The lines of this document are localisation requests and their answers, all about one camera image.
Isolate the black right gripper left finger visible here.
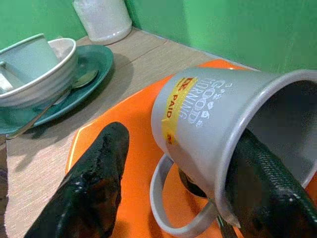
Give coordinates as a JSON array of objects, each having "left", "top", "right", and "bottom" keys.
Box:
[{"left": 24, "top": 121, "right": 130, "bottom": 238}]

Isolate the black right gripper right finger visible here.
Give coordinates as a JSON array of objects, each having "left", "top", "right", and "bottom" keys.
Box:
[{"left": 224, "top": 128, "right": 317, "bottom": 238}]

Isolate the grey mug with white print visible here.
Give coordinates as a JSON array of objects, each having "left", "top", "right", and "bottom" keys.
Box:
[{"left": 149, "top": 66, "right": 317, "bottom": 238}]

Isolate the orange plastic tray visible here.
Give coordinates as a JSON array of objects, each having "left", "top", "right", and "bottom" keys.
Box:
[{"left": 64, "top": 59, "right": 317, "bottom": 238}]

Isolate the silver metal spoon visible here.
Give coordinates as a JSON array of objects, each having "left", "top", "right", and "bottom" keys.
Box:
[{"left": 6, "top": 68, "right": 99, "bottom": 140}]

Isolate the dark green plate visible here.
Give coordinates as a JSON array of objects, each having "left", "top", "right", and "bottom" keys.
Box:
[{"left": 0, "top": 44, "right": 114, "bottom": 135}]

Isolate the white ribbed bowl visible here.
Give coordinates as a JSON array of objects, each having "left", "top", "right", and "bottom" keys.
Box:
[{"left": 0, "top": 37, "right": 79, "bottom": 110}]

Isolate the pale green cup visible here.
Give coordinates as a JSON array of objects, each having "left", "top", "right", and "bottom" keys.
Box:
[{"left": 0, "top": 33, "right": 59, "bottom": 93}]

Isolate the white ceramic jar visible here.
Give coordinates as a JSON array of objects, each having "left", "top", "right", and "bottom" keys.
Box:
[{"left": 72, "top": 0, "right": 133, "bottom": 42}]

